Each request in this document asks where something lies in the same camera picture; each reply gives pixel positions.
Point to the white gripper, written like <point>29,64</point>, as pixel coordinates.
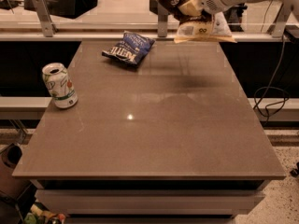
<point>195,7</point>

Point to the brown sea salt chips bag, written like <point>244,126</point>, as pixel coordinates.
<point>202,28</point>

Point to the white green 7up can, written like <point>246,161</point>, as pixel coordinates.
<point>59,85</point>

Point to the black office chair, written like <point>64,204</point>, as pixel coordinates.
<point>234,17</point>

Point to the blue kettle chips bag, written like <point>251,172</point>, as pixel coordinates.
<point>131,50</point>

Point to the dark bin on floor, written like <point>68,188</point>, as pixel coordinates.
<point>11,188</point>

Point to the colourful items on floor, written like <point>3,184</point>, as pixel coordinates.
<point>39,215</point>

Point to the middle metal glass bracket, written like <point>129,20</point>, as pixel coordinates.
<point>162,21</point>

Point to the metal glass bracket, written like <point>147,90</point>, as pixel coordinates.
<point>278,27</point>
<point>47,25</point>
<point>162,21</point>

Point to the right metal glass bracket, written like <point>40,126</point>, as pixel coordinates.
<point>278,27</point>

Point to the left metal glass bracket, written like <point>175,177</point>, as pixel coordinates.
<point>47,25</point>

